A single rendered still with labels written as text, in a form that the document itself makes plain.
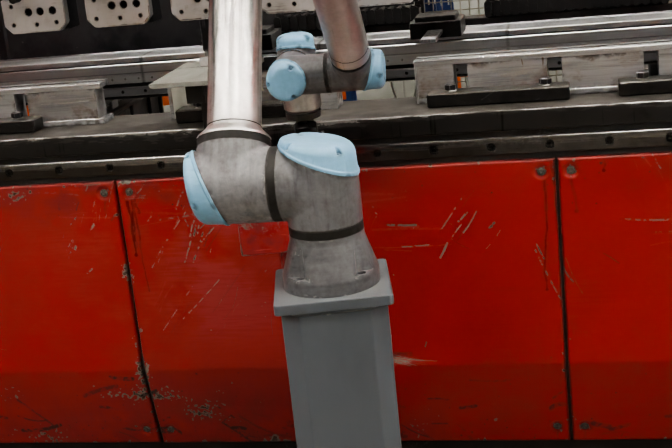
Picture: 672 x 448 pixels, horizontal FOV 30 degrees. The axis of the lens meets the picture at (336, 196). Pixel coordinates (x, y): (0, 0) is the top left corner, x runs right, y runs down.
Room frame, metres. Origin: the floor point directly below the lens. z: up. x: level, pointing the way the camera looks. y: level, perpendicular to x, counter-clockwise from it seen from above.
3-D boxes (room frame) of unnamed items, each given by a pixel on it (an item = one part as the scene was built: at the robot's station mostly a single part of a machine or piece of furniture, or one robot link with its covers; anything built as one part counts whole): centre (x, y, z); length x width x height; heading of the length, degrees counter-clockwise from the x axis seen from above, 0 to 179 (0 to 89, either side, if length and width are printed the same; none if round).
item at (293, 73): (2.35, 0.05, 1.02); 0.11 x 0.11 x 0.08; 80
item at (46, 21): (2.90, 0.63, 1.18); 0.15 x 0.09 x 0.17; 78
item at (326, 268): (1.85, 0.02, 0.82); 0.15 x 0.15 x 0.10
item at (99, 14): (2.86, 0.43, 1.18); 0.15 x 0.09 x 0.17; 78
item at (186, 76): (2.67, 0.24, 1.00); 0.26 x 0.18 x 0.01; 168
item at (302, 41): (2.45, 0.05, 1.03); 0.09 x 0.08 x 0.11; 170
